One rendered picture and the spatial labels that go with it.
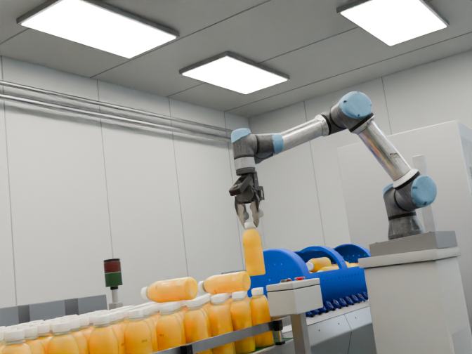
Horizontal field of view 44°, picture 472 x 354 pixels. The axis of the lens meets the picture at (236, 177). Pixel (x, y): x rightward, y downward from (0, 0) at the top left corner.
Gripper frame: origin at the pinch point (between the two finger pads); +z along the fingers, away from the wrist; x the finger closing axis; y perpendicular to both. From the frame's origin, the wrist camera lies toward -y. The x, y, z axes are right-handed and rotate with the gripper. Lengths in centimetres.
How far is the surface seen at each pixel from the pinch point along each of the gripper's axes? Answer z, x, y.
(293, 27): -208, 112, 314
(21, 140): -129, 334, 166
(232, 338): 35.5, -7.4, -30.5
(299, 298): 27.1, -20.6, -9.5
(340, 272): 22, -1, 72
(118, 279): 13, 46, -21
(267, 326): 34.9, -7.4, -9.6
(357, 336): 52, 1, 84
